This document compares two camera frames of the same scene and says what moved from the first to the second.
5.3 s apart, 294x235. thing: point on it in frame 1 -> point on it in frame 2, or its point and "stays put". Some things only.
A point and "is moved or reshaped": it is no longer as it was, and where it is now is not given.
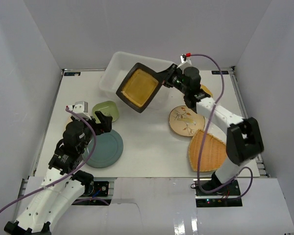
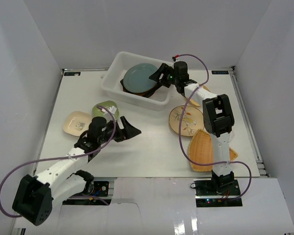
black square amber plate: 138,86 is moved or reshaped
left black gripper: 98,126 -> 120,129
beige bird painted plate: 184,121 stays put
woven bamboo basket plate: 213,153 stays put
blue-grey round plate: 108,149 -> 136,78
